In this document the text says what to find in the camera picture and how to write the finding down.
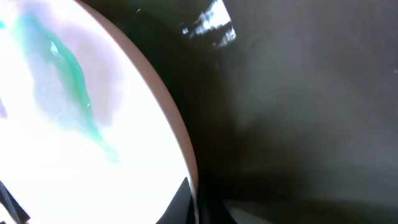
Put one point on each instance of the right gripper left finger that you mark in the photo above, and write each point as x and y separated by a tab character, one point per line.
180	209

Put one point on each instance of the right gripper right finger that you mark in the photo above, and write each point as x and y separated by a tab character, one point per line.
211	208

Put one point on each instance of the white plate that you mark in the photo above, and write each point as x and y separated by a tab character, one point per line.
89	132

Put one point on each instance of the black serving tray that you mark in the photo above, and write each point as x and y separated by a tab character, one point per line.
291	106

